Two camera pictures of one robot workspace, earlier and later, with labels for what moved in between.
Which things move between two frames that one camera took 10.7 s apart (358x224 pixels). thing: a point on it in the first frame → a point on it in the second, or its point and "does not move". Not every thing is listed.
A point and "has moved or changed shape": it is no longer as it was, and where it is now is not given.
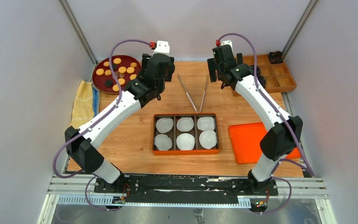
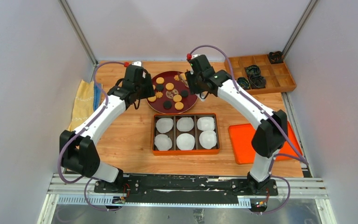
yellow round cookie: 130,70 has moved or changed shape
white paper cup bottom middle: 185,141 does not move
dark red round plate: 127,68 → 172,95
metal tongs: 198,111 has moved or changed shape
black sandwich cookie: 108,83 → 167,104
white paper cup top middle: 185,124 does not move
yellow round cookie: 122,69 has moved or changed shape
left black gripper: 145,58 → 149,91
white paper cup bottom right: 208,139 does not move
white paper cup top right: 205,123 does not move
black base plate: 213,187 does not move
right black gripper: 213,67 → 190,76
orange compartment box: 175,134 does not move
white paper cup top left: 164,125 does not move
